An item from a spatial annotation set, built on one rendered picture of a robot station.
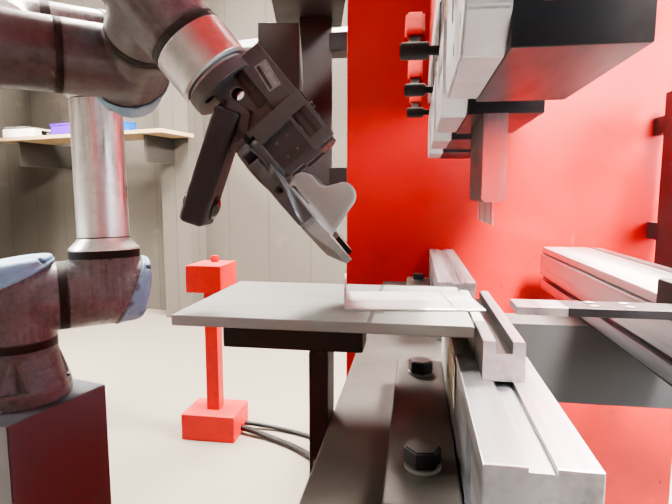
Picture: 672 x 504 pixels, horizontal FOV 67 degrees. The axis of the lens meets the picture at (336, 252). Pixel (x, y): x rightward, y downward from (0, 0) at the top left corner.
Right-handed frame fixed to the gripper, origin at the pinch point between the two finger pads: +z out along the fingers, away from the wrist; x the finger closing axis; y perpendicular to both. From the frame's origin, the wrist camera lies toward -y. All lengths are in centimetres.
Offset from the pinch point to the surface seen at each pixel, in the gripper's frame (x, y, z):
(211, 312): -5.7, -11.6, -3.4
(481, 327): -10.0, 6.2, 11.4
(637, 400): 35, 20, 56
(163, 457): 149, -129, 32
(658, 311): -5.7, 19.1, 21.7
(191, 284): 165, -76, -17
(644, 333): 14.3, 22.2, 34.5
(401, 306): -3.5, 1.8, 7.6
